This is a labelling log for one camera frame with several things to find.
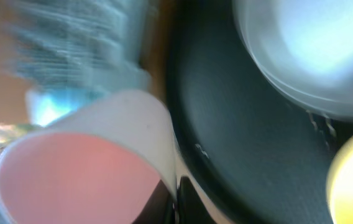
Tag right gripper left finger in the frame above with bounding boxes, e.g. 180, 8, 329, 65
132, 181, 173, 224

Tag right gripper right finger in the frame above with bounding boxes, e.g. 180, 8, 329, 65
177, 176, 216, 224

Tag pink cup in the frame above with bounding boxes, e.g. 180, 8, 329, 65
0, 90, 177, 223

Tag blue cup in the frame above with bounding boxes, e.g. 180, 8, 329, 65
25, 88, 102, 126

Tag grey dishwasher rack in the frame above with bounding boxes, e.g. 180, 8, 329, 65
7, 0, 150, 93

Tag round black tray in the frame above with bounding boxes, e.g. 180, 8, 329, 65
167, 0, 353, 223

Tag grey plate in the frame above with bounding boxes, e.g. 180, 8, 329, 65
232, 0, 353, 119

